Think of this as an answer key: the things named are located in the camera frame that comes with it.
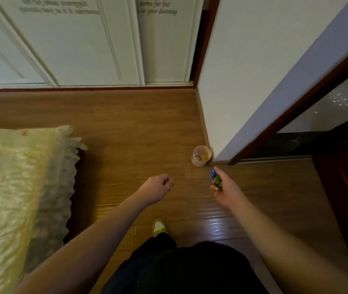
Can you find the dark wooden door frame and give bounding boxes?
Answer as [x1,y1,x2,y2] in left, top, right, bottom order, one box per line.
[229,36,348,166]

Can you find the person's left hand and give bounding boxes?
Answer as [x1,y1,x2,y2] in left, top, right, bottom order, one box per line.
[136,174,174,207]

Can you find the person's right hand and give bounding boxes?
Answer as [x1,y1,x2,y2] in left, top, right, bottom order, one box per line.
[210,167,248,210]

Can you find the white wardrobe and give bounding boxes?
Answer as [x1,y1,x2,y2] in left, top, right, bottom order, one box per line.
[0,0,205,89]

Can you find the person's right forearm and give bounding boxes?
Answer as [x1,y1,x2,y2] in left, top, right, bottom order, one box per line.
[229,198,348,294]

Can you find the person's left shoe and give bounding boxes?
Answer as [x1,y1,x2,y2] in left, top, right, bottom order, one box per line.
[151,218,168,238]

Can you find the person's black shorts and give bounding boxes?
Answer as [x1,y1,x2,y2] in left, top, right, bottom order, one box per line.
[102,232,269,294]

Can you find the bed with pale yellow bedspread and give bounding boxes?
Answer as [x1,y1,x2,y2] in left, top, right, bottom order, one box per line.
[0,125,88,294]

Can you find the person's left forearm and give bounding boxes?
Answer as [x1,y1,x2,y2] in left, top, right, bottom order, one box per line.
[14,196,150,294]

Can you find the dark wooden door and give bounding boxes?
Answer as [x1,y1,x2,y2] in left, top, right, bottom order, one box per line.
[313,110,348,262]

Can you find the wooden floor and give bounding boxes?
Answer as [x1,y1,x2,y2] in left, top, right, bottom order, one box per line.
[0,88,348,294]

